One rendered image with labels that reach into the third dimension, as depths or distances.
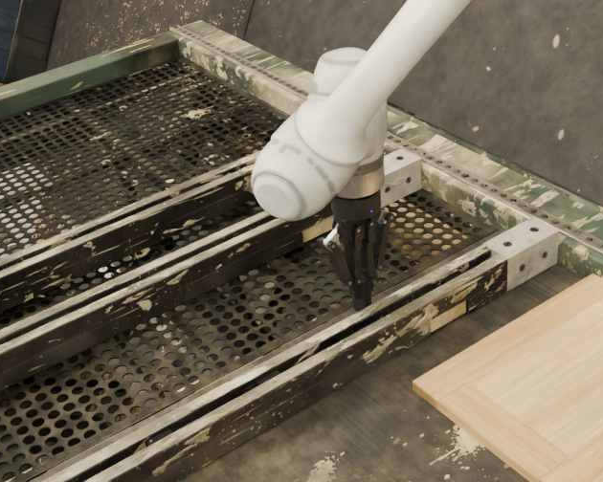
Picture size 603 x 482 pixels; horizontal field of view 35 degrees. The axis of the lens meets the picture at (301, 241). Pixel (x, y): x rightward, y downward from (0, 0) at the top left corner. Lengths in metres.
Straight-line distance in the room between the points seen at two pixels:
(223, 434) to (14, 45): 4.14
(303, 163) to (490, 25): 2.02
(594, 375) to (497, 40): 1.76
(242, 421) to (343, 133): 0.47
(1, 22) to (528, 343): 4.19
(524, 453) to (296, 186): 0.50
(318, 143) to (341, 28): 2.44
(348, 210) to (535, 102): 1.61
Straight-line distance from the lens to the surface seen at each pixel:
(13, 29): 5.35
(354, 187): 1.35
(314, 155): 1.15
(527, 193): 1.83
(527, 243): 1.65
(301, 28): 3.74
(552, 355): 1.52
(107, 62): 2.61
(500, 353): 1.51
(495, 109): 3.01
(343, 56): 1.29
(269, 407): 1.40
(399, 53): 1.12
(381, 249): 1.48
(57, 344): 1.62
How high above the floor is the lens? 2.35
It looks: 43 degrees down
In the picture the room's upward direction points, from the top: 78 degrees counter-clockwise
